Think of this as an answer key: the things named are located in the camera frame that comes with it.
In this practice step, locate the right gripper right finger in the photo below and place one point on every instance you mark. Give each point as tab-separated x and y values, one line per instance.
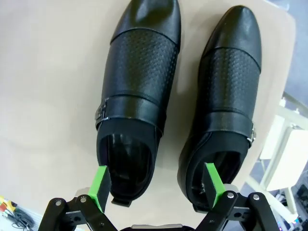
213	190

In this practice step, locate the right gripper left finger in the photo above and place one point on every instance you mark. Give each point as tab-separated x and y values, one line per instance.
101	190

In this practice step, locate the black perforated buckle shoe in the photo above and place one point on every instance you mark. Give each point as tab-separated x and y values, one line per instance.
139	72
228	84

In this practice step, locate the white table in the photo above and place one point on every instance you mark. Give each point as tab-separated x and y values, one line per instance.
284	154

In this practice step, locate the yellow red button box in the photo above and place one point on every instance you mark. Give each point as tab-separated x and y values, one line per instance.
6	204

